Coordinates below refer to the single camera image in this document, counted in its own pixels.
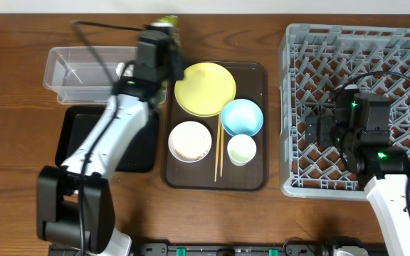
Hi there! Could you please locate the yellow plate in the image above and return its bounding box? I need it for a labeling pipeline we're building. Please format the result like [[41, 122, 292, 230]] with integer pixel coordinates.
[[174, 62, 236, 117]]

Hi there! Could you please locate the white bowl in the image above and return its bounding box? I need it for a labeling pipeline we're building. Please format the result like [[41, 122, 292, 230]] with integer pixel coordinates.
[[168, 121, 212, 163]]

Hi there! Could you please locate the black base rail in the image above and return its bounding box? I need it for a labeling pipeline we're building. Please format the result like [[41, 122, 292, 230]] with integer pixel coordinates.
[[129, 243, 333, 256]]

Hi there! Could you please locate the light blue bowl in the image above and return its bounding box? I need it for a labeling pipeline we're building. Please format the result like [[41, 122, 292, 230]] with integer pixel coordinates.
[[221, 99, 263, 137]]

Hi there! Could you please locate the wooden chopstick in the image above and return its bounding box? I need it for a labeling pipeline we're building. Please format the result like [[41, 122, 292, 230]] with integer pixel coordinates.
[[214, 113, 221, 182], [219, 125, 224, 177]]

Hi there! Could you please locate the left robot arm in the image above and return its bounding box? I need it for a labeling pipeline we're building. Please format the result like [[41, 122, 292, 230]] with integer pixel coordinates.
[[36, 22, 184, 255]]

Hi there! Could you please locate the green orange snack wrapper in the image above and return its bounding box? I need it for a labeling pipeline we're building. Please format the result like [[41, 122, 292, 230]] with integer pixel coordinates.
[[151, 16, 181, 47]]

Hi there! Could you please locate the right wooden chopstick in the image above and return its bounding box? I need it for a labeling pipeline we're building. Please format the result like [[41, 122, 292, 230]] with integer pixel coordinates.
[[219, 125, 224, 177]]

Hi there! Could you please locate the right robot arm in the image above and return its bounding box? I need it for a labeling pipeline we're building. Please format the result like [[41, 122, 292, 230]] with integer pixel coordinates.
[[305, 85, 410, 255]]

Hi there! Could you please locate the clear plastic bin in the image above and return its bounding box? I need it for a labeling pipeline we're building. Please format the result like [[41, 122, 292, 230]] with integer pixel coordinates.
[[43, 46, 137, 105]]

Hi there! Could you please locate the white tissue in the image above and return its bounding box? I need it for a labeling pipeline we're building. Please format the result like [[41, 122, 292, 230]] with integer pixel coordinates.
[[115, 63, 133, 78]]

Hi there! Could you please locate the left wooden chopstick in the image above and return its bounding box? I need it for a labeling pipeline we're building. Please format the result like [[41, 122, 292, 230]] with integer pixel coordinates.
[[214, 113, 221, 182]]

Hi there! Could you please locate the dark brown serving tray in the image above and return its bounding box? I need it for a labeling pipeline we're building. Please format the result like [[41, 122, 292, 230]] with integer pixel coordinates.
[[161, 61, 268, 192]]

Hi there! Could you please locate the pile of rice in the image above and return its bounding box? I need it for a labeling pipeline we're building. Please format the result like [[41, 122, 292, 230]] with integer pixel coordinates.
[[174, 133, 209, 161]]

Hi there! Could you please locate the black waste tray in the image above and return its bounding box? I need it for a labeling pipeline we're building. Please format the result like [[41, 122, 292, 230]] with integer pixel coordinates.
[[55, 105, 159, 173]]

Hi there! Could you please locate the grey dishwasher rack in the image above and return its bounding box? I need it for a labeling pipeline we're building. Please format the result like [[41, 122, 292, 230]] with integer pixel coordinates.
[[278, 23, 410, 201]]

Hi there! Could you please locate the white cup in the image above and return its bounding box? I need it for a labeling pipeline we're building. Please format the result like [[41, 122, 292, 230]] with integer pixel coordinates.
[[227, 134, 257, 166]]

